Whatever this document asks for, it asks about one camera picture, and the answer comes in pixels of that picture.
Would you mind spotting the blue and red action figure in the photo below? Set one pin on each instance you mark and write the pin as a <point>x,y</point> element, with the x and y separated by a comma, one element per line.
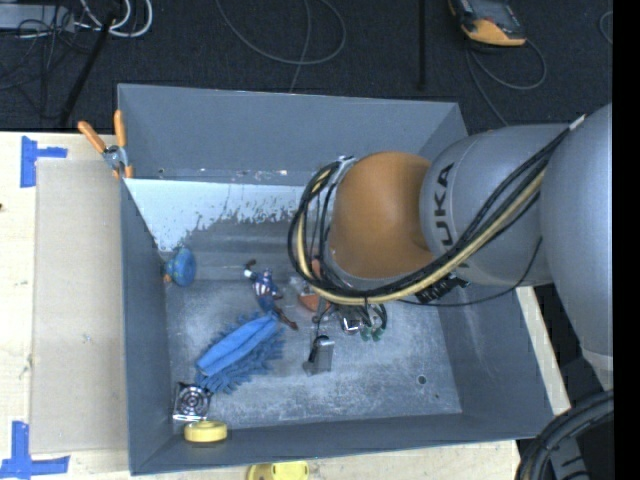
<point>265,288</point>

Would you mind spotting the small square metal fan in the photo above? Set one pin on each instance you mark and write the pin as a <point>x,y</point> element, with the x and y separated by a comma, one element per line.
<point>192,401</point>

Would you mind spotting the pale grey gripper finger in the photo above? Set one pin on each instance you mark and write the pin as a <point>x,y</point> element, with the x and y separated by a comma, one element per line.
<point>309,365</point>
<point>326,355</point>

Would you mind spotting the pale flat board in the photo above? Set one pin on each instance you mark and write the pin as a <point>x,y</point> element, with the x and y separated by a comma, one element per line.
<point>75,293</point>

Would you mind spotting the blue fringed duster cloth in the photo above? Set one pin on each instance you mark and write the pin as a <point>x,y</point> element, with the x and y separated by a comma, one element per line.
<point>235,350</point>

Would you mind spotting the blue-green round toy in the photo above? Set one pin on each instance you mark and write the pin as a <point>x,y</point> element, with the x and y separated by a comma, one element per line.
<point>181,267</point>

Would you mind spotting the grey metal bin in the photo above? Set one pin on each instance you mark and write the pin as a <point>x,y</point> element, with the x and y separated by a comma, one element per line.
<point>280,133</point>

